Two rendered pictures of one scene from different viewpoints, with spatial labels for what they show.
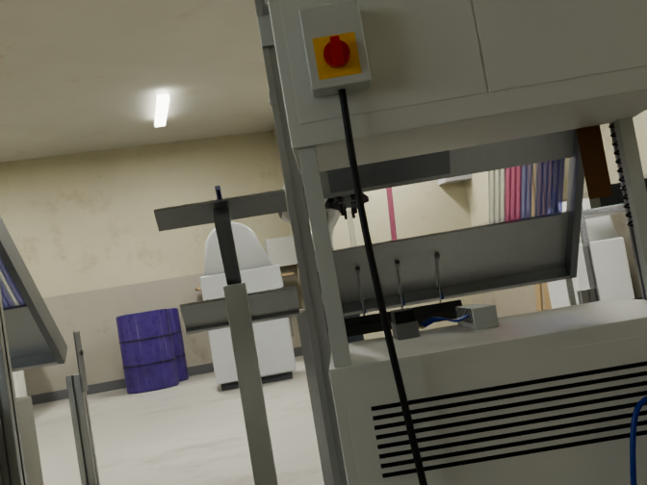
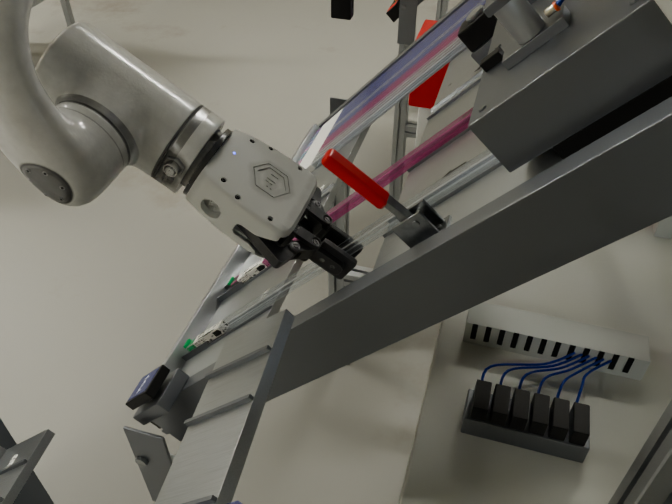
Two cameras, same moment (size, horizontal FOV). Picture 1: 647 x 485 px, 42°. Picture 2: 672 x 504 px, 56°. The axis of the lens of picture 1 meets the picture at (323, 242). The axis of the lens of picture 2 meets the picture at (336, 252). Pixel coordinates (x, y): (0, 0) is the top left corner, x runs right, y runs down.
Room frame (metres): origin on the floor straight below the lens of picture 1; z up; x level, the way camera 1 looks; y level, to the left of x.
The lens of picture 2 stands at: (2.03, 0.37, 1.37)
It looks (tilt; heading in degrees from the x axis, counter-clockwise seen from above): 42 degrees down; 286
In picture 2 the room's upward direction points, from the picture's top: straight up
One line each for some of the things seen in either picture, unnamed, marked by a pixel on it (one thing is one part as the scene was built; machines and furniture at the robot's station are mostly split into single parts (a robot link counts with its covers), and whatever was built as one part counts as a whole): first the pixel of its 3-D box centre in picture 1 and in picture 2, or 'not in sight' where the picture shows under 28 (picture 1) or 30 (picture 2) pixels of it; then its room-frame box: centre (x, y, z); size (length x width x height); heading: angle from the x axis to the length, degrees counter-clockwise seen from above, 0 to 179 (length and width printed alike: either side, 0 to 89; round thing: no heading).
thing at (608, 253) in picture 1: (584, 268); not in sight; (7.42, -2.25, 0.61); 0.66 x 0.54 x 1.21; 14
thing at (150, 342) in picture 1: (153, 347); not in sight; (10.10, 2.23, 0.46); 1.24 x 0.77 x 0.91; 14
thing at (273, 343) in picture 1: (243, 302); not in sight; (8.45, 0.90, 0.81); 0.82 x 0.76 x 1.61; 102
